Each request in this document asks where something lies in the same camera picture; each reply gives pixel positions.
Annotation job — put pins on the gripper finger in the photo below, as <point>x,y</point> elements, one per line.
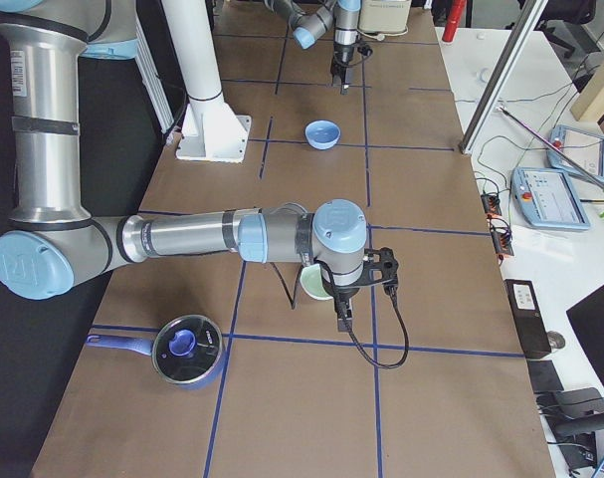
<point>345,77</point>
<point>344,320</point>
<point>335,79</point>

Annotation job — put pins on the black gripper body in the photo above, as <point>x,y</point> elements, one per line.
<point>344,294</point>
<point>341,56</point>

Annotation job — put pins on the green bowl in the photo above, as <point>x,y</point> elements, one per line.
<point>312,284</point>

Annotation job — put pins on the blue bowl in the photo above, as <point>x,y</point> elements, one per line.
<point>322,134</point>

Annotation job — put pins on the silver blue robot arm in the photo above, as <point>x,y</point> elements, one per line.
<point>342,16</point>
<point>55,243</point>

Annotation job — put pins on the silver toaster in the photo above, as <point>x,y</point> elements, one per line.
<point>384,16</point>

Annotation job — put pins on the red cylinder bottle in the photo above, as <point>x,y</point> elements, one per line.
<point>454,16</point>

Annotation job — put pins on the white mounting pillar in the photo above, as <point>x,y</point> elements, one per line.
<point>211,131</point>

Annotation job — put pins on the blue saucepan with glass lid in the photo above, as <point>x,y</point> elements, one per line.
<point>188,352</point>

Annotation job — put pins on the near orange connector block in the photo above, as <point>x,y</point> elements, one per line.
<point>502,241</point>

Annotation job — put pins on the orange connector block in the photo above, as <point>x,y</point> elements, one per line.
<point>502,241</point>
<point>492,205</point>

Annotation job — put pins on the far orange connector block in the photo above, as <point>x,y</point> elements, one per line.
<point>492,205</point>

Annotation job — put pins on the black box with label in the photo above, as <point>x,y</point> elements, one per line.
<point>527,318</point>

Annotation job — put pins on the near blue teach pendant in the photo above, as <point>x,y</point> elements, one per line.
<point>546,199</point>

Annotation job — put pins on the blue teach pendant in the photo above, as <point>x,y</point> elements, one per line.
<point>546,199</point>
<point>584,148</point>

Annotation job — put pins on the far blue teach pendant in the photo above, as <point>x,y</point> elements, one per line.
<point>584,148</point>

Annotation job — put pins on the black monitor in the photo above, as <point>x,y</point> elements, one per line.
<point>587,322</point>

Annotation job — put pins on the wooden plank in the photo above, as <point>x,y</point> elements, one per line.
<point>589,106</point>

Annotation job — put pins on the reacher grabber stick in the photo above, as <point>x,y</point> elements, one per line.
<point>590,177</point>

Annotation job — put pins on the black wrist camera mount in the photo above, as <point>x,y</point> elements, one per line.
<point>364,49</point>
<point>379,267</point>

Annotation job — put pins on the aluminium frame post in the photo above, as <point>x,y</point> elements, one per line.
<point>517,38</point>

